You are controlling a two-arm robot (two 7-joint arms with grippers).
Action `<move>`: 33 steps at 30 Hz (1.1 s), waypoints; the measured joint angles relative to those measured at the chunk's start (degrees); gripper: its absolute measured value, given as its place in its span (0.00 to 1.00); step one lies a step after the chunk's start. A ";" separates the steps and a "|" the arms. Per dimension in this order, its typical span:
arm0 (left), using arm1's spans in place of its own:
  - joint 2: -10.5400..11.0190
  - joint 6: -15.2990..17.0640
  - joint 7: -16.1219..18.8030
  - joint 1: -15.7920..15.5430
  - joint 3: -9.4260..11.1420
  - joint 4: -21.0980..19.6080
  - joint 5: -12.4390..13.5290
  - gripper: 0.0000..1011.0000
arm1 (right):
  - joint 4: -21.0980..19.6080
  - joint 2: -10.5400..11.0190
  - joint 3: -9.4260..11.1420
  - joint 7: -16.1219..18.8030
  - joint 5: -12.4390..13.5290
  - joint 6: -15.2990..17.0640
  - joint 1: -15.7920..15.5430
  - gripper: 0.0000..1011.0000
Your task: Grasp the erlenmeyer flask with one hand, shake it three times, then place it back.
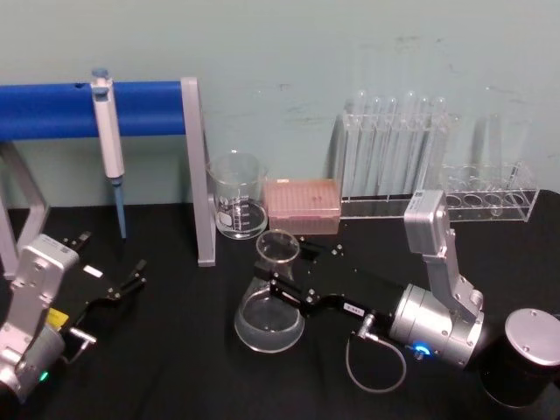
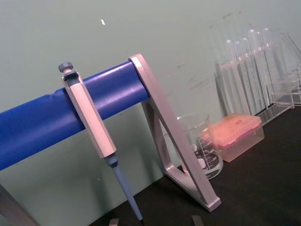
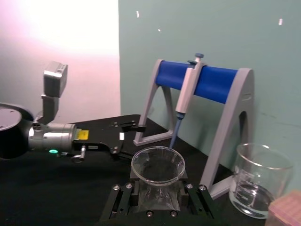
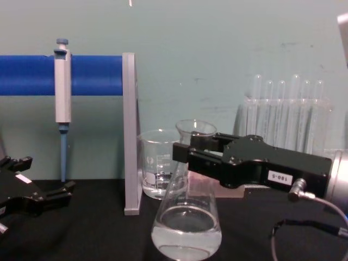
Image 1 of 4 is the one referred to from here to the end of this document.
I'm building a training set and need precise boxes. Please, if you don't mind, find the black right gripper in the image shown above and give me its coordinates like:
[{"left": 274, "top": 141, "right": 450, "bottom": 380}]
[{"left": 267, "top": 234, "right": 397, "bottom": 338}]

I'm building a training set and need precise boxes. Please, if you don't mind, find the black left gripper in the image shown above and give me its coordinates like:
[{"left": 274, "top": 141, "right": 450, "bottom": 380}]
[{"left": 45, "top": 231, "right": 148, "bottom": 339}]

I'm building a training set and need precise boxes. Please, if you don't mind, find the clear glass conical flask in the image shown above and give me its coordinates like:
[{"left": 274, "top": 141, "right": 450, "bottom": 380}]
[{"left": 234, "top": 229, "right": 305, "bottom": 354}]

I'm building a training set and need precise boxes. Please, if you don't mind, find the pink pipette tip box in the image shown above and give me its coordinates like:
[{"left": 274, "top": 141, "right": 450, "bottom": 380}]
[{"left": 262, "top": 178, "right": 342, "bottom": 235}]

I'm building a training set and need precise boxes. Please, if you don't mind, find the clear glass beaker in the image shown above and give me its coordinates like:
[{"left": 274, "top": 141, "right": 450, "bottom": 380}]
[{"left": 205, "top": 150, "right": 269, "bottom": 240}]

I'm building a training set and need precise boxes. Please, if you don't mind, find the clear acrylic test tube rack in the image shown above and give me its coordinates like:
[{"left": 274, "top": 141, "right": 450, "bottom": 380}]
[{"left": 339, "top": 108, "right": 452, "bottom": 219}]

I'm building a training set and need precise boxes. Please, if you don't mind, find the white pipette with blue tip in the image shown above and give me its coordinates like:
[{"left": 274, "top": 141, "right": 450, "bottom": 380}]
[{"left": 89, "top": 66, "right": 129, "bottom": 240}]

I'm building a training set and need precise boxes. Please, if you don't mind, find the grey rack upright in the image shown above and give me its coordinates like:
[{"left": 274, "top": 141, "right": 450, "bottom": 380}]
[{"left": 179, "top": 77, "right": 218, "bottom": 268}]

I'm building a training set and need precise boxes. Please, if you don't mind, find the black table cloth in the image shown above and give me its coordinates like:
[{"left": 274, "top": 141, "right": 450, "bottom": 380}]
[{"left": 0, "top": 187, "right": 560, "bottom": 420}]

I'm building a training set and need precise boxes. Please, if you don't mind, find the clear glass test tube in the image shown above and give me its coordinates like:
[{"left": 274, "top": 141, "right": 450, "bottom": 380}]
[
  {"left": 383, "top": 96, "right": 399, "bottom": 198},
  {"left": 402, "top": 90, "right": 418, "bottom": 196},
  {"left": 416, "top": 96, "right": 432, "bottom": 198},
  {"left": 367, "top": 95, "right": 384, "bottom": 198},
  {"left": 353, "top": 88, "right": 369, "bottom": 196}
]

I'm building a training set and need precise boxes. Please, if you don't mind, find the blue rack bar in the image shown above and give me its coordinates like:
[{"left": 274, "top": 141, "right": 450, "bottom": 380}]
[{"left": 0, "top": 80, "right": 184, "bottom": 142}]

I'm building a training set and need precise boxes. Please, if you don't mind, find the clear acrylic rack with holes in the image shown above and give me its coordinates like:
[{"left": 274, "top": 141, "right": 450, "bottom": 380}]
[{"left": 439, "top": 162, "right": 540, "bottom": 224}]

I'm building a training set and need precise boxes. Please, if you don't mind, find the wide clear glass tube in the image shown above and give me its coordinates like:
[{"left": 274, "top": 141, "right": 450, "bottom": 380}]
[{"left": 482, "top": 86, "right": 525, "bottom": 215}]

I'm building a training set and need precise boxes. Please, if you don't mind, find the right gripper cable with plug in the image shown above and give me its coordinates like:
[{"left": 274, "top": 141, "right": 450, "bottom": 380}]
[{"left": 344, "top": 314, "right": 407, "bottom": 394}]

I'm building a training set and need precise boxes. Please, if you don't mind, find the grey rack side frame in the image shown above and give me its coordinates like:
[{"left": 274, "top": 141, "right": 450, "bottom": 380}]
[{"left": 0, "top": 140, "right": 52, "bottom": 281}]

